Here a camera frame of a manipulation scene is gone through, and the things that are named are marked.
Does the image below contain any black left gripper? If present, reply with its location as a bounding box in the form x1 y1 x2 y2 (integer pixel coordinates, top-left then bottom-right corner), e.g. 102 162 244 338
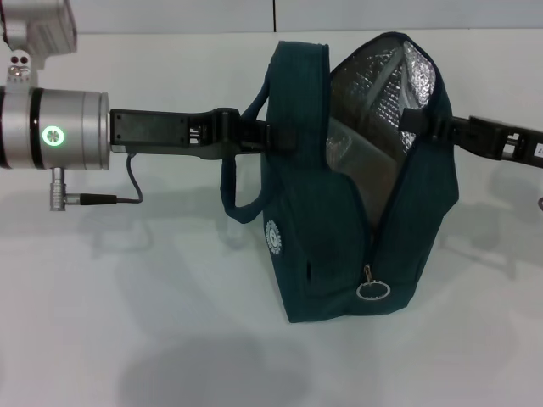
109 107 299 162

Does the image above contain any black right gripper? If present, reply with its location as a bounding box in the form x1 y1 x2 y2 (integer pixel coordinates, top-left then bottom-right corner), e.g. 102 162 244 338
400 108 543 171

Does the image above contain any clear plastic food container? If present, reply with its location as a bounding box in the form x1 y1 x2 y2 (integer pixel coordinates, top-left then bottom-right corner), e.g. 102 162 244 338
326 120 406 230

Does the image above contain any dark teal insulated lunch bag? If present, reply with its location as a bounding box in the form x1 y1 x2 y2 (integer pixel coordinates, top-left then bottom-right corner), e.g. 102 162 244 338
220 30 462 326

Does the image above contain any grey left gripper cable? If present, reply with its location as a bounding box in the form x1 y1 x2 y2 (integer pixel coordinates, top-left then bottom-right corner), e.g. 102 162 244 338
49 154 144 212

